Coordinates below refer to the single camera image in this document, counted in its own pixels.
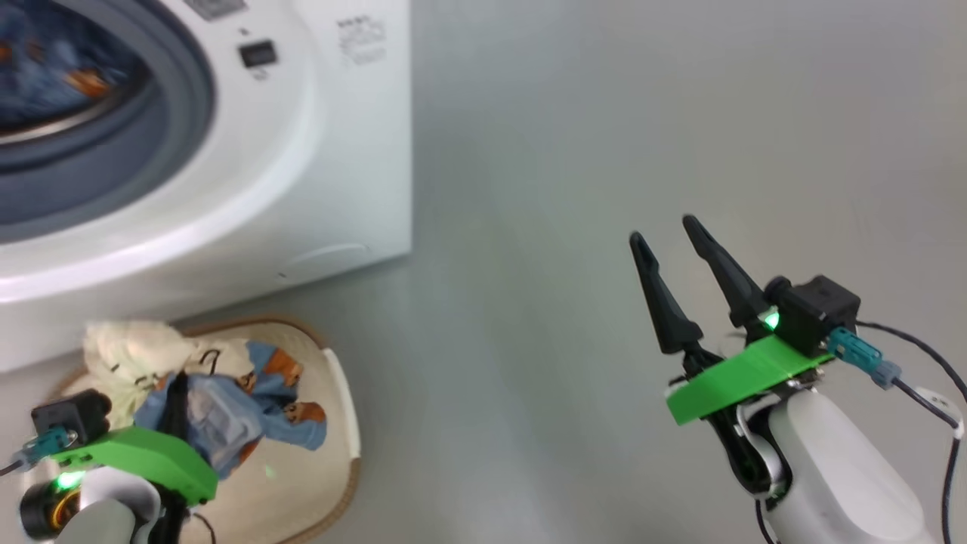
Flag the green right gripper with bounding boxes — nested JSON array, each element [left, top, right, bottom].
[[629, 215, 836, 499]]

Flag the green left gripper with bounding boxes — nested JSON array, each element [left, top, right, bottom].
[[51, 372, 220, 544]]

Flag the cream and blue garment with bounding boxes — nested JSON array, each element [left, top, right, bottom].
[[82, 319, 328, 481]]

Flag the white front-load washing machine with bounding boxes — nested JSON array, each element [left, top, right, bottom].
[[0, 0, 412, 375]]

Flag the cream perforated laundry basket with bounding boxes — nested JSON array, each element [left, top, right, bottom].
[[23, 317, 362, 544]]

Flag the round white filter cover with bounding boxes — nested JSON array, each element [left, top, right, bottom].
[[276, 242, 371, 280]]

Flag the grey warning label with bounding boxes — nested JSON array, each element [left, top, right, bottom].
[[184, 0, 248, 21]]

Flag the black text notice sticker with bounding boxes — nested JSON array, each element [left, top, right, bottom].
[[336, 15, 388, 67]]

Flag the black cable teal connector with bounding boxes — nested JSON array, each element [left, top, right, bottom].
[[0, 427, 76, 477], [827, 321, 967, 544]]

